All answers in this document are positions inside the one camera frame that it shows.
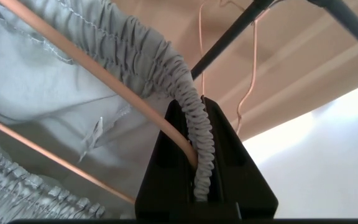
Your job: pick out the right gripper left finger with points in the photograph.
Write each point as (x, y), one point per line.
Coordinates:
(163, 193)

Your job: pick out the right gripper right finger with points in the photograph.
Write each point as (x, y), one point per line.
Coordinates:
(244, 193)

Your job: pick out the pink clothes hanger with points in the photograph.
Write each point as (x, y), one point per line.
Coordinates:
(104, 76)
(254, 62)

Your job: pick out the pale grey shorts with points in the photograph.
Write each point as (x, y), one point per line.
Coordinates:
(42, 77)

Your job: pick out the black clothes rack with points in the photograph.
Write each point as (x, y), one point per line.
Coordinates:
(228, 34)

